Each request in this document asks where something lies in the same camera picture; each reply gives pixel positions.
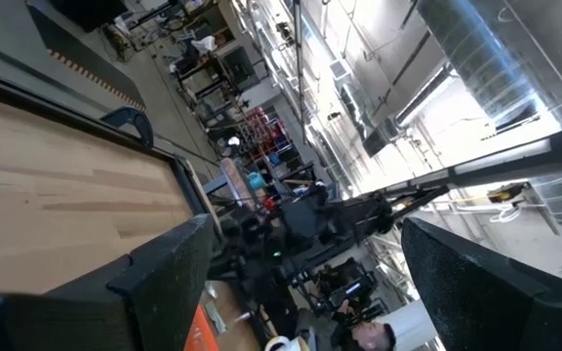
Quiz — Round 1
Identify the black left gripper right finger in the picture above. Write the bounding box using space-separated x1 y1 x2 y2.
400 216 562 351

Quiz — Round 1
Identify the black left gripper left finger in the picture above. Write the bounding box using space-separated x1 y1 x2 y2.
0 213 215 351

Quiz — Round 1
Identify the shelf with red bins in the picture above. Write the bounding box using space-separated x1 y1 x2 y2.
239 104 295 165

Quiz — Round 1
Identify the teal container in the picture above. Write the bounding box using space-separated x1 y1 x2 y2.
246 171 267 192

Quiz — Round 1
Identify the light wooden board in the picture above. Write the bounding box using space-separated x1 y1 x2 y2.
220 156 254 209

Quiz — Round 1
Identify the yellow black clamp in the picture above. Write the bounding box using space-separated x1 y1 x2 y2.
485 182 526 204

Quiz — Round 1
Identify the person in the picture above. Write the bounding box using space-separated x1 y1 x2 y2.
294 299 399 351

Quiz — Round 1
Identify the black overhead beam with lights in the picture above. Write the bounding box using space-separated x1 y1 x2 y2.
358 120 562 209

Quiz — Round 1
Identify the black mat with hazard stripes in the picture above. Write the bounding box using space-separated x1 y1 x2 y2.
24 0 149 114

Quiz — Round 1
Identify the white cable coil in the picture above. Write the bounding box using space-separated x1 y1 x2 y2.
488 203 524 225

